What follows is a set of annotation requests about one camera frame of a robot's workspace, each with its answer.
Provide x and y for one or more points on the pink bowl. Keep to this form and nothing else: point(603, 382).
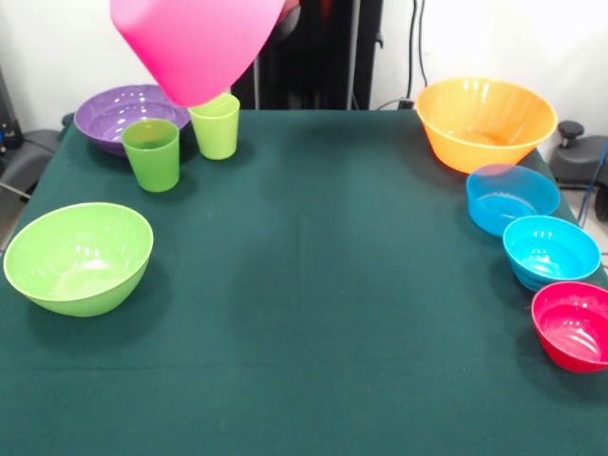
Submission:
point(199, 47)

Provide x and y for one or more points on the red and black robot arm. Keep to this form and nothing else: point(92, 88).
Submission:
point(290, 24)

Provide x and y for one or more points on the light green cup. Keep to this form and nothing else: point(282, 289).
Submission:
point(214, 138)

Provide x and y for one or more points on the dark green table cloth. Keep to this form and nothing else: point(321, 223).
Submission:
point(304, 356)

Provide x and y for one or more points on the dark green cup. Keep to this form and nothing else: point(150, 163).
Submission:
point(152, 166)

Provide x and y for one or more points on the orange bowl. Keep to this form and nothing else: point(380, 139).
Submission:
point(484, 157)

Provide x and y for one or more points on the translucent blue bowl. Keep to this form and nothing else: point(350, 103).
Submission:
point(513, 214)

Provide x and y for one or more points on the purple bowl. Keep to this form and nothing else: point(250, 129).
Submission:
point(109, 119)

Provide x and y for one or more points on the green bowl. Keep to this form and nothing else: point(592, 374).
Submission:
point(76, 280)

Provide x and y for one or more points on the turquoise bowl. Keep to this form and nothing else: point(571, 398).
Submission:
point(551, 261)

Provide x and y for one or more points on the red bowl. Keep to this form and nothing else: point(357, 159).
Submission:
point(575, 332)

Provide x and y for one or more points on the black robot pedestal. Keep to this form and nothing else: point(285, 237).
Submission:
point(323, 62)

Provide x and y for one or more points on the dark grey pedestal leg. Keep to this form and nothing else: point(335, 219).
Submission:
point(28, 157)
point(579, 161)

